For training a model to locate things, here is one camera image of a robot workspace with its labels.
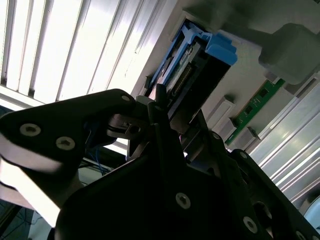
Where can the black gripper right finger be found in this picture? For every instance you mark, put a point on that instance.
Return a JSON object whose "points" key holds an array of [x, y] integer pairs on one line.
{"points": [[270, 195]]}

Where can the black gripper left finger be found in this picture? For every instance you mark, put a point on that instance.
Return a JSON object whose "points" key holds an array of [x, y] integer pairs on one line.
{"points": [[62, 112]]}

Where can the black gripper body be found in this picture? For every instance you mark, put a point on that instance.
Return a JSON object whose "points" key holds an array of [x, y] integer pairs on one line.
{"points": [[120, 205]]}

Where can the hard disk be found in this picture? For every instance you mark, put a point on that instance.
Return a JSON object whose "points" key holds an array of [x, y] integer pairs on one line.
{"points": [[217, 46]]}

